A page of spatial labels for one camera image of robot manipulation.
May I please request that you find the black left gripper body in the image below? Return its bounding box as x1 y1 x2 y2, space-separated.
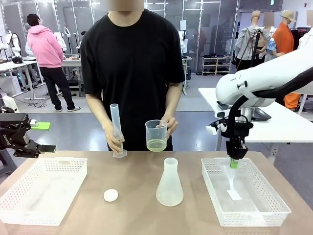
0 113 32 150

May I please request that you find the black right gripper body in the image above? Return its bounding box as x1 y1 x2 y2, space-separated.
220 119 254 145

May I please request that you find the translucent plastic funnel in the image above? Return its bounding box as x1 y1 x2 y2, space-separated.
223 165 242 201

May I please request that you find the white perforated plastic basket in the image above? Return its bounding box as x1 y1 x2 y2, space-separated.
0 157 88 226
201 158 292 228

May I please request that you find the translucent plastic conical flask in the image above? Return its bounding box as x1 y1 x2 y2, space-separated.
156 158 184 207

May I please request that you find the clear plastic measuring beaker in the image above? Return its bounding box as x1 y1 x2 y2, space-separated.
145 119 168 152

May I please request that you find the clear plastic graduated cylinder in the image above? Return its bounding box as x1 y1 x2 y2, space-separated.
110 103 127 159

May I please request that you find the white round flask lid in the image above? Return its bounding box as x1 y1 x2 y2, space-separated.
103 188 119 202

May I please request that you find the person's left forearm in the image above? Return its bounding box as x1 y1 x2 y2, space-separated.
162 83 181 120

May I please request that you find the person's right forearm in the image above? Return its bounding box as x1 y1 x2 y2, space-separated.
86 93 114 128

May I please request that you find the person's left hand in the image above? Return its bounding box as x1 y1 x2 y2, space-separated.
156 117 179 144

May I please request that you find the person's right hand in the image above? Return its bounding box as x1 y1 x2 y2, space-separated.
102 119 125 154

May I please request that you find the black flat tray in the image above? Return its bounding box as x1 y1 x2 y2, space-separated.
217 101 272 122

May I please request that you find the white rounded table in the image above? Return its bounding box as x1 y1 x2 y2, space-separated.
198 87 313 162

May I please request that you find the white standing desk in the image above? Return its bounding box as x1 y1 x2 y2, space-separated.
0 60 46 101

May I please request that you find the white shoe rack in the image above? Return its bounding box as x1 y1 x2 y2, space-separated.
201 55 233 76

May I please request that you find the person in pink hoodie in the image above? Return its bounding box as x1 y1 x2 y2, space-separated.
26 13 75 113

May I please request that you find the grey robot workbench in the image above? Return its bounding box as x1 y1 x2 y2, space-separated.
182 55 193 96

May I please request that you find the mannequin in grey shirt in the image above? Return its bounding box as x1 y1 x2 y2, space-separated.
235 10 272 72

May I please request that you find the mannequin in floral dress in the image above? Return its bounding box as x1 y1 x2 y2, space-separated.
263 11 279 62

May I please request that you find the mannequin in orange coat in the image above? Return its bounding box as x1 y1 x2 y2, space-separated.
271 9 298 55

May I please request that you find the person in black T-shirt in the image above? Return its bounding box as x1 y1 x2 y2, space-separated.
80 0 186 152

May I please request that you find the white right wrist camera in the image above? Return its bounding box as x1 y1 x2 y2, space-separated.
205 123 225 135

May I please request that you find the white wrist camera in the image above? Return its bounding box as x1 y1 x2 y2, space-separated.
0 96 20 114
205 123 225 135

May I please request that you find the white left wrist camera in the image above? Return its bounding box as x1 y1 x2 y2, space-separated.
0 96 20 114

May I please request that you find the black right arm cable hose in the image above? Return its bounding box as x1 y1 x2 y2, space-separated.
221 72 313 138

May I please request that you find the black camera tripod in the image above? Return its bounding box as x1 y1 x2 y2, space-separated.
249 26 263 67

